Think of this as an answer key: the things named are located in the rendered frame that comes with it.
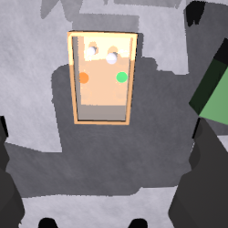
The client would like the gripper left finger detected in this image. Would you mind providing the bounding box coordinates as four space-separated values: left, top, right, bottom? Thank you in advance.
0 116 26 228

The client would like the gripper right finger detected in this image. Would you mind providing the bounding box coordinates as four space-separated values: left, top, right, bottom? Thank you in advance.
168 118 228 228

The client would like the green rectangular box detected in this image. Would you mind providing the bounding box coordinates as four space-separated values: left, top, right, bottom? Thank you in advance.
189 58 228 125

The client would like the wooden ball-in-hole puzzle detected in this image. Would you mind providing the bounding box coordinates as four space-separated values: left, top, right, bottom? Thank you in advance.
67 30 137 125

